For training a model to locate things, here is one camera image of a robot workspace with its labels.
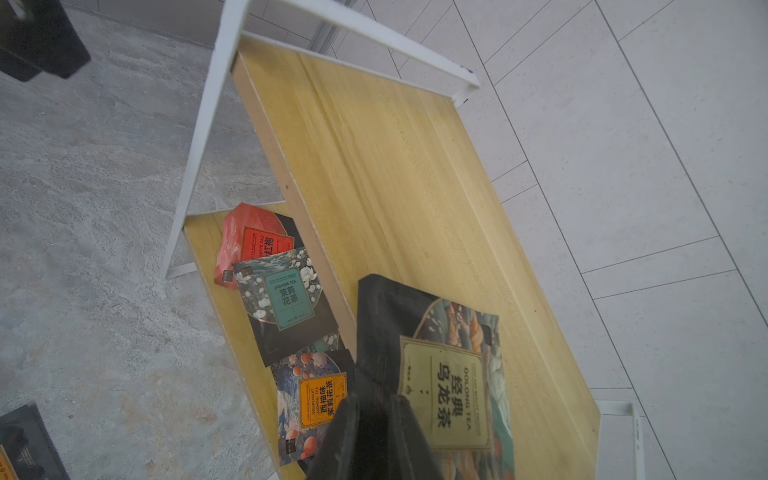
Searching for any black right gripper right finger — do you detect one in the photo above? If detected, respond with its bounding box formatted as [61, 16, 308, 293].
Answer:
[389, 395, 442, 480]

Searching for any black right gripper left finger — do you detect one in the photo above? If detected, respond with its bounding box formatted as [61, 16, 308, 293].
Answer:
[306, 393, 360, 480]

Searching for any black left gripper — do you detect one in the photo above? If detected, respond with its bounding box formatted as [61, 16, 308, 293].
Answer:
[1, 0, 91, 82]

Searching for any beige label tea bag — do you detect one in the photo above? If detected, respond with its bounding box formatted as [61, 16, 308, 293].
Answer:
[356, 274, 515, 479]

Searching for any green label floral tea bag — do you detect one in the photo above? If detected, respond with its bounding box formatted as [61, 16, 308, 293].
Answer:
[234, 247, 341, 367]

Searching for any red tea bag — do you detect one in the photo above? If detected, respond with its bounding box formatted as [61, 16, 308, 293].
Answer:
[214, 203, 303, 289]

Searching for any orange label black tea bag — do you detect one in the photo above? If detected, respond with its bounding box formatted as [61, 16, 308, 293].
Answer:
[1, 404, 70, 480]

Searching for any orange label lower tea bag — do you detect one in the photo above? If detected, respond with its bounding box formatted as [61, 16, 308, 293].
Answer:
[272, 349, 354, 465]

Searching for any white frame wooden shelf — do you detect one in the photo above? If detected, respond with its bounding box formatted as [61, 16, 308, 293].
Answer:
[165, 1, 635, 479]

